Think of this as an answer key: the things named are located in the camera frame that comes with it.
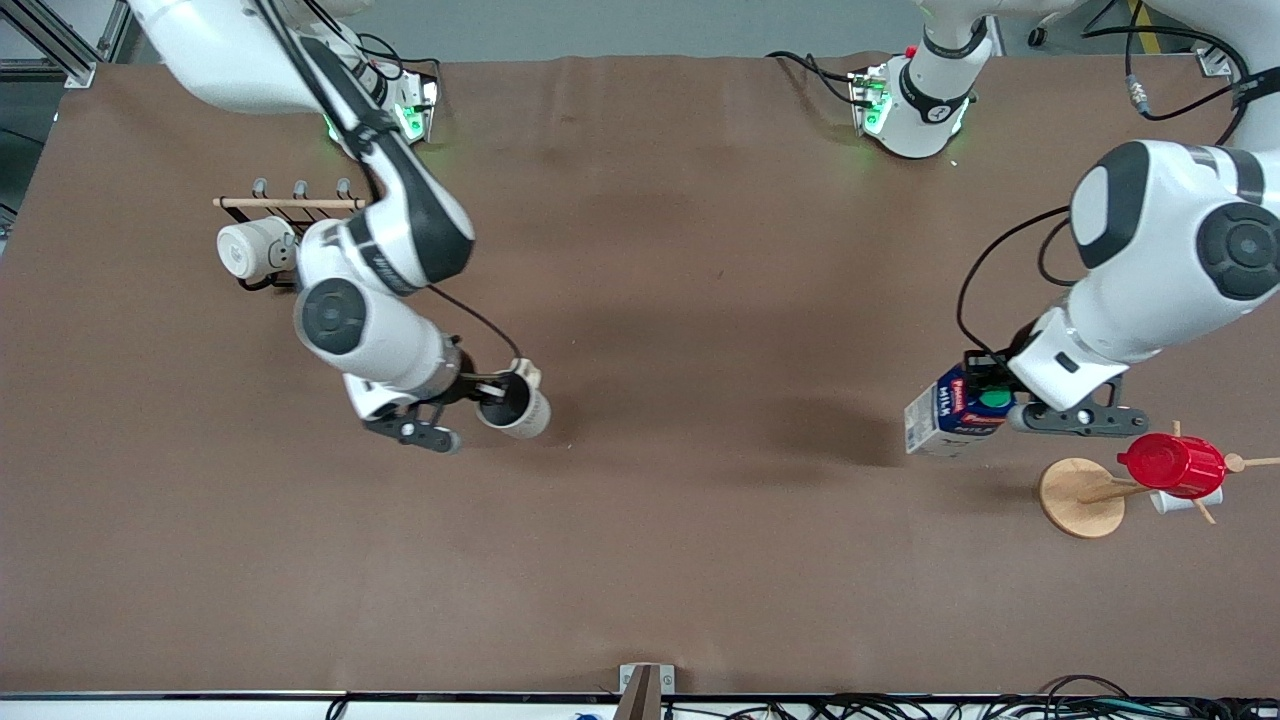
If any beige mug with grey inside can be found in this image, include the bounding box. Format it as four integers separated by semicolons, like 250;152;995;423
474;357;552;442

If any blue and white milk carton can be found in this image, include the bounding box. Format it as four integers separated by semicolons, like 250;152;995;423
903;364;1017;459

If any small white cup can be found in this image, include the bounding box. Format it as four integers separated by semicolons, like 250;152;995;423
1149;485;1225;517

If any wooden mug tree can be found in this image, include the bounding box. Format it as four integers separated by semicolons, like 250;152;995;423
1038;420;1280;541

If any red mug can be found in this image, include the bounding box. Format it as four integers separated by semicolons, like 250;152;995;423
1116;432;1229;501

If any brown table cover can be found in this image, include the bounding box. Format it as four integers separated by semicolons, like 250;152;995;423
0;54;1280;697

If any white mug with round print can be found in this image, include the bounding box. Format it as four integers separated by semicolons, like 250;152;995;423
216;216;301;284

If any black wire mug rack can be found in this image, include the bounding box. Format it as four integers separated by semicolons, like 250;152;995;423
212;178;373;294

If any black cable bundle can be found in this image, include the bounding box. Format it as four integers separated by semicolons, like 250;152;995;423
660;674;1280;720

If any metal table edge bracket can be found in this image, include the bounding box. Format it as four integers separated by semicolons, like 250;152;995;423
612;662;677;720

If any black right arm base cable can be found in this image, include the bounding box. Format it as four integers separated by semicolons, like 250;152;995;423
352;33;442;89

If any black arm base cable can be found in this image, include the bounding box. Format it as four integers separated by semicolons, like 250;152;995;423
765;49;864;107
352;33;442;89

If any black left arm base cable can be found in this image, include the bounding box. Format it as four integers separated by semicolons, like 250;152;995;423
765;49;864;107

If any aluminium frame profile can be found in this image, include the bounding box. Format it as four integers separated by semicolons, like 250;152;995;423
0;0;131;90

